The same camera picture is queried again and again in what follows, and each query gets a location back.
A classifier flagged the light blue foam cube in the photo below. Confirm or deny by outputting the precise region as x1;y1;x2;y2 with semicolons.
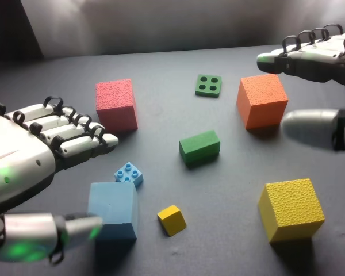
87;181;140;241

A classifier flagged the large yellow foam cube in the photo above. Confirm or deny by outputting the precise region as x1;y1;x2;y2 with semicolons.
257;178;325;244

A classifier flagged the white fabric backdrop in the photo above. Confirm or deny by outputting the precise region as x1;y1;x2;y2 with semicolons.
20;0;345;60

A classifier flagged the small blue studded brick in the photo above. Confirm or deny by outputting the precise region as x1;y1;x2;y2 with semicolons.
114;162;144;189

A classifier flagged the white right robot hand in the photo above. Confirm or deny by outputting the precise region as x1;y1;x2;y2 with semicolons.
256;23;345;158

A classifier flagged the green rectangular wooden block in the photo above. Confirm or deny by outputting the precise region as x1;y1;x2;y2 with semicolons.
178;129;221;169

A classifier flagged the small yellow wooden block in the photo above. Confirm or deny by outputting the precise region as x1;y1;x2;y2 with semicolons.
156;205;187;237

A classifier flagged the orange foam cube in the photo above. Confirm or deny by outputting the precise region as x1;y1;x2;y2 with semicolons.
236;73;289;130

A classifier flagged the grey table cloth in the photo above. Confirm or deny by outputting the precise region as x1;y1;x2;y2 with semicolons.
0;43;345;276

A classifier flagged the green flat four-hole block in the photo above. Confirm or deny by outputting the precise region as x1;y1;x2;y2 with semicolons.
194;74;223;98

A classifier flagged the red foam cube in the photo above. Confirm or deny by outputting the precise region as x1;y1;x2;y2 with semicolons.
95;78;139;133

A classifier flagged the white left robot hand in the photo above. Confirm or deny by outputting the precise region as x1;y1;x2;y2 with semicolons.
0;96;120;265

